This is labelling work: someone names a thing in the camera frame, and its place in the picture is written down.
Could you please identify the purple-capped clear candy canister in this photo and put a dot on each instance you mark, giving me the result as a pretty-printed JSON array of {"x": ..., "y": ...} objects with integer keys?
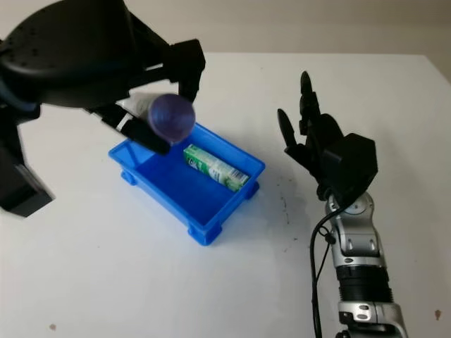
[{"x": 172, "y": 118}]

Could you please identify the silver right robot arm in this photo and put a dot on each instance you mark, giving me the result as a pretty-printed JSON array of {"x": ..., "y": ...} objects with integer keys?
[{"x": 359, "y": 246}]

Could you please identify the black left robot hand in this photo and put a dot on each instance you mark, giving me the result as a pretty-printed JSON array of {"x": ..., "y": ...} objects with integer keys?
[{"x": 77, "y": 53}]

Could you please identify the blue plastic tray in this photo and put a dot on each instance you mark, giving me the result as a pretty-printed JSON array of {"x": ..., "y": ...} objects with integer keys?
[{"x": 197, "y": 200}]

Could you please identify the green gum box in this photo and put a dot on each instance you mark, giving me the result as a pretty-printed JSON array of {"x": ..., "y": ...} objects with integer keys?
[{"x": 215, "y": 169}]

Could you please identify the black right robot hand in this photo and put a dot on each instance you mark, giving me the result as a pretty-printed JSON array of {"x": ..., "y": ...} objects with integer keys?
[{"x": 329, "y": 128}]

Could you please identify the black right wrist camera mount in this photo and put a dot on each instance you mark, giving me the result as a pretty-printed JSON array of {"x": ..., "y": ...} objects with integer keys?
[{"x": 356, "y": 167}]

